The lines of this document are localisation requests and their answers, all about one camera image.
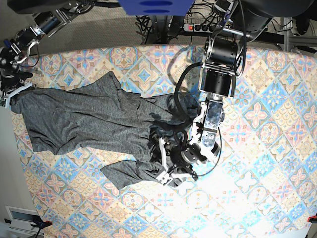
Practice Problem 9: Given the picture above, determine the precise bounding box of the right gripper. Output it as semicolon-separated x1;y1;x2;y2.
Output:
0;47;33;108

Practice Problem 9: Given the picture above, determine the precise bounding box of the patterned tablecloth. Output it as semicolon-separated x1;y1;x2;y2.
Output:
11;48;317;238

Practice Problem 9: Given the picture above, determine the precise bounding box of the power strip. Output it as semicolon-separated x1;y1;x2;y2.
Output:
181;23;215;35

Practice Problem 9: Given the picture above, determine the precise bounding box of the red clamp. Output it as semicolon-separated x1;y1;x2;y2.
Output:
30;221;52;230
307;215;317;224

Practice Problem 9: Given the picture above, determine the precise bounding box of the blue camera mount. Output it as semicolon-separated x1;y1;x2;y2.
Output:
118;0;194;16

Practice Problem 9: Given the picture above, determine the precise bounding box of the red clamp bottom left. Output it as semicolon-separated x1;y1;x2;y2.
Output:
30;221;52;230

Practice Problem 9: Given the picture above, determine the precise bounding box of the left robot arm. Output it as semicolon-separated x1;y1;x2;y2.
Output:
156;0;273;185

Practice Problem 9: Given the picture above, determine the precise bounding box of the red clamp bottom right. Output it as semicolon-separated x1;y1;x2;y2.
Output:
307;215;317;224

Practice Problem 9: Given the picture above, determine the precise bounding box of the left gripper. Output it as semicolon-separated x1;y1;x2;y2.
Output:
156;128;221;185

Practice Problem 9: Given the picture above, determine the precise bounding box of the grey t-shirt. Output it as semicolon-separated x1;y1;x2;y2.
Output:
11;72;198;189

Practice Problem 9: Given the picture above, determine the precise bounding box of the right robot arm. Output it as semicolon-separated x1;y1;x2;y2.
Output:
0;0;96;108

